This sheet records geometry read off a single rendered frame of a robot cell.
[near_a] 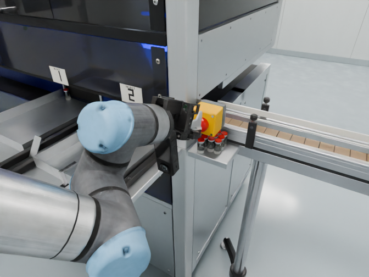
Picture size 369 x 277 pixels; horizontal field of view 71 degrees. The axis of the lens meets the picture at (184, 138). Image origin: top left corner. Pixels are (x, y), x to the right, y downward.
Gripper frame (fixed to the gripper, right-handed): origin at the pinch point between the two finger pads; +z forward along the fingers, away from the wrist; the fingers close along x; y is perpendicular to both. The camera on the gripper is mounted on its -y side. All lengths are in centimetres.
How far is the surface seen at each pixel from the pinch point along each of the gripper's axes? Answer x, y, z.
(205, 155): -0.9, -8.2, 9.6
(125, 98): 27.5, 2.5, 3.7
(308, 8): 35, 178, 430
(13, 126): 65, -16, -8
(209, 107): -0.6, 6.2, 4.6
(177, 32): 7.9, 22.1, -5.3
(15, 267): 92, -103, 15
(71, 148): 36.4, -15.5, -6.6
